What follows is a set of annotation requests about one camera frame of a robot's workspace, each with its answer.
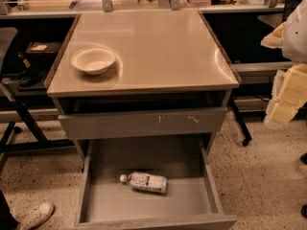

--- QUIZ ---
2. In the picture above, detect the open grey middle drawer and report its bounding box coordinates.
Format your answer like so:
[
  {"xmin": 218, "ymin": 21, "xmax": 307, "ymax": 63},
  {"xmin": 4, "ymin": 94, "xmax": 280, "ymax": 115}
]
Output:
[{"xmin": 74, "ymin": 135, "xmax": 236, "ymax": 230}]

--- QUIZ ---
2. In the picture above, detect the white paper bowl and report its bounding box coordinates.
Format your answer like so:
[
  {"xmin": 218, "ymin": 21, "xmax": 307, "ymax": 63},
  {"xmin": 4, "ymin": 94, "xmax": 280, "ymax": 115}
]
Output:
[{"xmin": 71, "ymin": 46, "xmax": 116, "ymax": 76}]

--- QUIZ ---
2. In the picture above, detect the blue plastic water bottle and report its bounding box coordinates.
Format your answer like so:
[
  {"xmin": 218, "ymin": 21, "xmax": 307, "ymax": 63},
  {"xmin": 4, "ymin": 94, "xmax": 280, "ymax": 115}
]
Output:
[{"xmin": 120, "ymin": 172, "xmax": 167, "ymax": 195}]

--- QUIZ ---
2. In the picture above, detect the grey drawer cabinet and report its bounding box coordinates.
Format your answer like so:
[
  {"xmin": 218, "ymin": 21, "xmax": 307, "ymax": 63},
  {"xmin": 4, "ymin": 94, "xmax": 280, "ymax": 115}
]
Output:
[{"xmin": 43, "ymin": 9, "xmax": 242, "ymax": 165}]

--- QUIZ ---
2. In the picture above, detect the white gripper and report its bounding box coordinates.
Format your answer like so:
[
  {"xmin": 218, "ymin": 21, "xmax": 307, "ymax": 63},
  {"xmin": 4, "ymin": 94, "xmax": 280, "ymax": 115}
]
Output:
[{"xmin": 264, "ymin": 63, "xmax": 307, "ymax": 129}]

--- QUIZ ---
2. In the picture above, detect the black rolling stand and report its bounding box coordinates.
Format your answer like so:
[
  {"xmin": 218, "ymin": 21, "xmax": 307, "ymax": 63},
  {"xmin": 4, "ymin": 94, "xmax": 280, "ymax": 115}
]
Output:
[{"xmin": 228, "ymin": 98, "xmax": 252, "ymax": 147}]

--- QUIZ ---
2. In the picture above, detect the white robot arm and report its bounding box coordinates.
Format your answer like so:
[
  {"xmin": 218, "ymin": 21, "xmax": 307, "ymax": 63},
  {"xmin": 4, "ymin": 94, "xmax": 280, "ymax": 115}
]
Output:
[{"xmin": 261, "ymin": 0, "xmax": 307, "ymax": 129}]

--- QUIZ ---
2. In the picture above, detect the grey top drawer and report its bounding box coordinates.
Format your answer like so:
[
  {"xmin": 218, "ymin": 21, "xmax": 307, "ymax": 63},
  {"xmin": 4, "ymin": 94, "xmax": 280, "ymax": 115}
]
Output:
[{"xmin": 59, "ymin": 107, "xmax": 227, "ymax": 140}]

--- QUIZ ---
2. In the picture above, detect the black box with label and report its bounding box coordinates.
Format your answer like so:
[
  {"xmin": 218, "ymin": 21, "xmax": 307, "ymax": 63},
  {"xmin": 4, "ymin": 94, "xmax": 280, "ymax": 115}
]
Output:
[{"xmin": 26, "ymin": 41, "xmax": 61, "ymax": 55}]

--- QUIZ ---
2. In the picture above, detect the black coiled cable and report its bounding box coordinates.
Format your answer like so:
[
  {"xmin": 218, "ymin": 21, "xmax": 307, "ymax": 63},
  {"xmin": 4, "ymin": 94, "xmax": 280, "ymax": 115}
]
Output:
[{"xmin": 16, "ymin": 68, "xmax": 42, "ymax": 87}]

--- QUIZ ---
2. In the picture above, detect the white sneaker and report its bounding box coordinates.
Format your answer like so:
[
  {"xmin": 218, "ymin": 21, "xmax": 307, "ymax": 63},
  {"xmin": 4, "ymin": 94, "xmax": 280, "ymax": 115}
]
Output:
[{"xmin": 17, "ymin": 202, "xmax": 55, "ymax": 230}]

